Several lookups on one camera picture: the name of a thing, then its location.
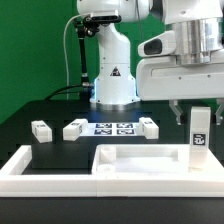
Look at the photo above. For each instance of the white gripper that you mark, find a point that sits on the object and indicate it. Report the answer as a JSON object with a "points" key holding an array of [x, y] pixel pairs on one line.
{"points": [[160, 78]]}

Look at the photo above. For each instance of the white desk top tray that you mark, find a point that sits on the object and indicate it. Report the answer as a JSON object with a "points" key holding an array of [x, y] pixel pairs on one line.
{"points": [[156, 170]]}

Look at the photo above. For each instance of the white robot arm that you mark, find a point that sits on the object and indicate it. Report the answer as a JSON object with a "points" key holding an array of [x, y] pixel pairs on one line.
{"points": [[184, 62]]}

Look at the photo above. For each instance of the marker tag sheet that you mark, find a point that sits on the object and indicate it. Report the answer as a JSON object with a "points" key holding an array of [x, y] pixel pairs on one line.
{"points": [[111, 129]]}

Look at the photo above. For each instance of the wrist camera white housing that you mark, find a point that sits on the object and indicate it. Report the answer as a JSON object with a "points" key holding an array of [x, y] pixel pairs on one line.
{"points": [[161, 45]]}

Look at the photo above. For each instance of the white U-shaped frame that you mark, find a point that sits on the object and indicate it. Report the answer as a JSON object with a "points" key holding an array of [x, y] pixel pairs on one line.
{"points": [[14, 183]]}

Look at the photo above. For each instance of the black camera stand pole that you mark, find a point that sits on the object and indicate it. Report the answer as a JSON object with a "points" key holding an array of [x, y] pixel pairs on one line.
{"points": [[85, 93]]}

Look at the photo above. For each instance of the black camera on stand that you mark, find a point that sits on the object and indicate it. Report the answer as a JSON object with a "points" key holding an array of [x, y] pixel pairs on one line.
{"points": [[90, 25]]}

